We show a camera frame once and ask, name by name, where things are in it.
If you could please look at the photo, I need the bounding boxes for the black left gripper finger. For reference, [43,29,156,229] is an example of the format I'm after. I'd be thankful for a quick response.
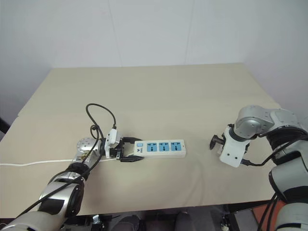
[119,155,145,164]
[122,136,142,145]

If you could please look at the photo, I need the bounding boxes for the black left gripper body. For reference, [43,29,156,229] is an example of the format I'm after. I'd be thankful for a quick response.
[107,137,126,161]

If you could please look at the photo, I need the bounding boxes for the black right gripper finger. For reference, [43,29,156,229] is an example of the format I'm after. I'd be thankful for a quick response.
[208,135,219,151]

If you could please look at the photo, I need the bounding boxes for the white power strip blue sockets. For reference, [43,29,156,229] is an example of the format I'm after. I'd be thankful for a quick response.
[129,139,188,160]

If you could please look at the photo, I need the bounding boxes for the dark rounded shape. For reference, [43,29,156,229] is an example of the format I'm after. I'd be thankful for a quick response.
[112,215,146,231]

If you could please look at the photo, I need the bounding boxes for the orange panel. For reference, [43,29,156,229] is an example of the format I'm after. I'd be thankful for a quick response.
[250,200,277,231]

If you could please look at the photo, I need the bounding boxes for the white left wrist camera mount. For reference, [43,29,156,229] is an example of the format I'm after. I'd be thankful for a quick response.
[103,128,121,157]

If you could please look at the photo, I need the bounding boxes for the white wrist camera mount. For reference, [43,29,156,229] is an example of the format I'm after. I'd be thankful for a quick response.
[103,128,121,157]
[219,125,251,168]

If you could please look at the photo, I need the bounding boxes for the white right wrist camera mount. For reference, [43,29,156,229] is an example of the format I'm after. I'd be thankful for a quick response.
[219,125,251,168]

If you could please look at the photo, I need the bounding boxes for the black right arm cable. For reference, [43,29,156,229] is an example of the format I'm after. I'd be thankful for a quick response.
[241,127,308,167]

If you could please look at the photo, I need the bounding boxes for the black metal frame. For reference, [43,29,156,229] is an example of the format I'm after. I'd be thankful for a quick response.
[221,204,242,231]

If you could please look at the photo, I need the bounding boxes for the black lower body cables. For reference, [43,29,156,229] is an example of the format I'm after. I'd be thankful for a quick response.
[257,194,278,231]

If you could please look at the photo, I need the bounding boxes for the white power strip cord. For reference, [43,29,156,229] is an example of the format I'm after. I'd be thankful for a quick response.
[0,157,116,167]

